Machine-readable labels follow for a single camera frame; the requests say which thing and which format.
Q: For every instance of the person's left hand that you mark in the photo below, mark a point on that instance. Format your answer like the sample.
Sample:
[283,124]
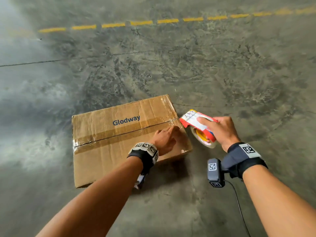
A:
[164,140]

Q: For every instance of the person's right hand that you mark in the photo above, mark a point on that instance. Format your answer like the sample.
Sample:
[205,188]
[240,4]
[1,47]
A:
[224,133]

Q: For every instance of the person's left fingers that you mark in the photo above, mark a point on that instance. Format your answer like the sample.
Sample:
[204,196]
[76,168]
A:
[175,131]

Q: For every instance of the person's right fingers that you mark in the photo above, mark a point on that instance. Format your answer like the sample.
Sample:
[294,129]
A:
[205,121]

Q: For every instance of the red tape dispenser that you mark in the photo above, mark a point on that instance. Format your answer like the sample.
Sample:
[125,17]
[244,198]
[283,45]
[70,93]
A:
[191,120]

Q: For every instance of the brown cardboard box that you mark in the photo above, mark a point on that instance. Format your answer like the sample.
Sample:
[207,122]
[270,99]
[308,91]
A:
[106,148]

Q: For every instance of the person's left forearm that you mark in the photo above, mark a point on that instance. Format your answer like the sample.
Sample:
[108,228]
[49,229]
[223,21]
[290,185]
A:
[98,199]

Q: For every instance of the person's right forearm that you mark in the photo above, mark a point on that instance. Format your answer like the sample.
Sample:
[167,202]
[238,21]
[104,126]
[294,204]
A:
[279,202]

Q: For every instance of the clear packing tape roll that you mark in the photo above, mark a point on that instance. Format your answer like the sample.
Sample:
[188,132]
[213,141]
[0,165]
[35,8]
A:
[201,138]

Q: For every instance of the black left wristband with markers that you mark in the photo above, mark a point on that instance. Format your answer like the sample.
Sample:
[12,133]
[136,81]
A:
[145,153]

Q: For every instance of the grey right wristband with marker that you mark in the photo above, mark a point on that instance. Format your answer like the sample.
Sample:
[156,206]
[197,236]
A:
[243,157]

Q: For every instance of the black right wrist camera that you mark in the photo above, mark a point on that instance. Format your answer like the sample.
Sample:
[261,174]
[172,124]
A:
[215,172]

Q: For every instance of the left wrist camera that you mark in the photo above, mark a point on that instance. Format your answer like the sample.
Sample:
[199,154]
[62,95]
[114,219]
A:
[140,182]

